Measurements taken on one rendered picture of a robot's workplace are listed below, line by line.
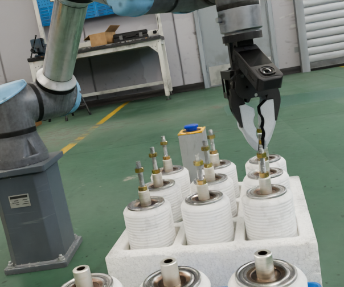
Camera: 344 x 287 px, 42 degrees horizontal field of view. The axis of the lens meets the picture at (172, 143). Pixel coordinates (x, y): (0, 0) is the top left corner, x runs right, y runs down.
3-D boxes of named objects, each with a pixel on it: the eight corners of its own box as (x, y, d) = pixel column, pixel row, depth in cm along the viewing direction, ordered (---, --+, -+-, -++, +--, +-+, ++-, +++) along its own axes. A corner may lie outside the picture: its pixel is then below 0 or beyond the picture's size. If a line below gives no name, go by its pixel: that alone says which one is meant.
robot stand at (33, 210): (4, 275, 129) (-23, 175, 123) (28, 247, 147) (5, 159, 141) (66, 267, 127) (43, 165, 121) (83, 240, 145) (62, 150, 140)
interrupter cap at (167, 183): (181, 181, 102) (181, 179, 102) (162, 193, 96) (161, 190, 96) (156, 180, 107) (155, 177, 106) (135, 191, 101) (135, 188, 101)
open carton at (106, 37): (95, 48, 589) (92, 30, 584) (123, 42, 576) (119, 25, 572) (85, 49, 561) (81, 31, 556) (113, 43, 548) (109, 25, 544)
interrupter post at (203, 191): (212, 200, 87) (209, 183, 86) (200, 203, 86) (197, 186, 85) (208, 196, 89) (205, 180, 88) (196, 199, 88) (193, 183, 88)
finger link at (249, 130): (249, 146, 88) (244, 98, 86) (260, 151, 82) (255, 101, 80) (234, 148, 87) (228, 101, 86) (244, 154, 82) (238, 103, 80)
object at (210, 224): (249, 287, 87) (236, 199, 84) (203, 301, 85) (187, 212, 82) (231, 266, 97) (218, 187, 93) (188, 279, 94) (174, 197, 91)
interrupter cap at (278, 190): (239, 193, 87) (238, 190, 87) (274, 184, 89) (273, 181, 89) (257, 204, 80) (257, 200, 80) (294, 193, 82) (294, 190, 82)
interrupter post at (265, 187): (257, 193, 86) (255, 177, 85) (269, 190, 86) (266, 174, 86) (263, 196, 83) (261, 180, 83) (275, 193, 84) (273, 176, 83)
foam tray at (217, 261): (122, 341, 89) (104, 257, 86) (163, 251, 126) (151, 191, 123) (328, 334, 81) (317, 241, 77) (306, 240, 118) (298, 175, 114)
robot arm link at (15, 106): (-14, 134, 130) (-26, 87, 127) (29, 123, 139) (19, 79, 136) (3, 134, 121) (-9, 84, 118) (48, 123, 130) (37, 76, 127)
